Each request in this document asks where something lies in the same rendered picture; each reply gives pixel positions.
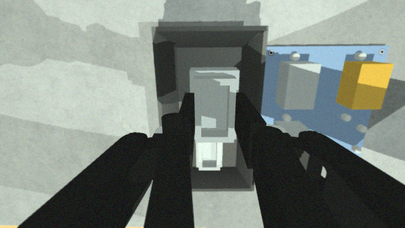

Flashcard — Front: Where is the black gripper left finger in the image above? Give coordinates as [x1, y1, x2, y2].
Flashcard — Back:
[17, 93, 195, 228]

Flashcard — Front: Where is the yellow block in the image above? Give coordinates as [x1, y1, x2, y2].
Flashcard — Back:
[336, 61, 394, 110]

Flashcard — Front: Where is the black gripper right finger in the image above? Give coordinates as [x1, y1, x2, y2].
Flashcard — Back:
[235, 92, 405, 228]

